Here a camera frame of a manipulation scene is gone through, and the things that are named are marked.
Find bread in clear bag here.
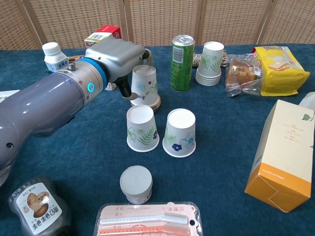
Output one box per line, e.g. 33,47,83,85
225,53,264,98

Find white milk bottle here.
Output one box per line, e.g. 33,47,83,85
41,42,69,73

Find paper cup with text print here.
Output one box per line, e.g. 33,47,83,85
129,65,159,106

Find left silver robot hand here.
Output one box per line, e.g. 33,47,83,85
85,36,154,99

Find green drink can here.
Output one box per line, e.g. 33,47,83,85
170,34,195,92

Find small jar with white lid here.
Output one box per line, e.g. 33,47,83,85
120,165,154,205

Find red carton box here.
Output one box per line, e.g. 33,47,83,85
95,25,123,40

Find beige and orange carton box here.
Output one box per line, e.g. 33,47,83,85
244,92,315,213

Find blue felt table cover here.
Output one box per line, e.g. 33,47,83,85
0,44,315,236

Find braided rope bundle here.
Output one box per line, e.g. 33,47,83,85
192,50,228,68

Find paper cup with fern print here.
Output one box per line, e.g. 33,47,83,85
126,104,160,152
162,108,197,158

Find long white carton box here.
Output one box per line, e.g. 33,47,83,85
0,89,22,104

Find dark sauce bottle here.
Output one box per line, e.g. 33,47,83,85
8,175,74,236

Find wood rattan folding screen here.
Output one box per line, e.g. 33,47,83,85
0,0,315,51

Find yellow snack bag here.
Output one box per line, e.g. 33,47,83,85
253,45,311,97

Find stack of white paper cups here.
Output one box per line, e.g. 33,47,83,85
195,41,225,87

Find pink razor blister pack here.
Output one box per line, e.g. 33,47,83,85
93,201,204,236

